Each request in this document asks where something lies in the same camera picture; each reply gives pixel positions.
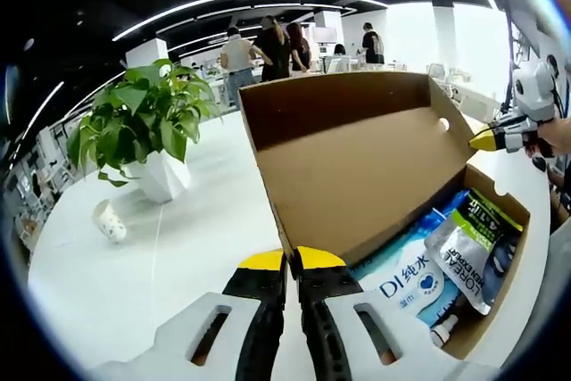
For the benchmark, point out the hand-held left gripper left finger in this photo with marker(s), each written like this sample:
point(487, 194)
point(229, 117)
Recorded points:
point(259, 300)

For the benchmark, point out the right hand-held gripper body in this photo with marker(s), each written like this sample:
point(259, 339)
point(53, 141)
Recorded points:
point(537, 95)

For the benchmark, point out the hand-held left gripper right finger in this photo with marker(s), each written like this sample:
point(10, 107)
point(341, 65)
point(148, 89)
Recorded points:
point(325, 300)

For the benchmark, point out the blue wet wipes soft pack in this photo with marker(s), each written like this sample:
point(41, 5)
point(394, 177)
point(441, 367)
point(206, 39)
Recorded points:
point(401, 285)

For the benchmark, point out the green black soft pouch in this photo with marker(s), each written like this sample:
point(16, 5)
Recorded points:
point(473, 256)

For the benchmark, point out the small white bottle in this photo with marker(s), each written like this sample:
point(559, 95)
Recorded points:
point(444, 332)

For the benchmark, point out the brown cardboard shoe box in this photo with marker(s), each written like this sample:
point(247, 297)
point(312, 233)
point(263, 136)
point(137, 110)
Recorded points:
point(357, 167)

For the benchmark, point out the person's right hand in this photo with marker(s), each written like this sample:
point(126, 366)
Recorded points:
point(557, 138)

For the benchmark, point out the white paper cup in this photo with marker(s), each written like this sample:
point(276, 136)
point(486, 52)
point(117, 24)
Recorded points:
point(110, 222)

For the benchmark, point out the white office chair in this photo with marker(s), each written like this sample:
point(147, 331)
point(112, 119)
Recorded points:
point(339, 64)

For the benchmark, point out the large display screen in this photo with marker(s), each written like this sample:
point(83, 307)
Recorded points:
point(324, 35)

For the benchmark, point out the potted green plant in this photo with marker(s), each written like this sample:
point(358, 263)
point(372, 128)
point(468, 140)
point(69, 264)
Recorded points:
point(147, 109)

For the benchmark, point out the white square pillar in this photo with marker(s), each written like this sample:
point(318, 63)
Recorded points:
point(147, 53)

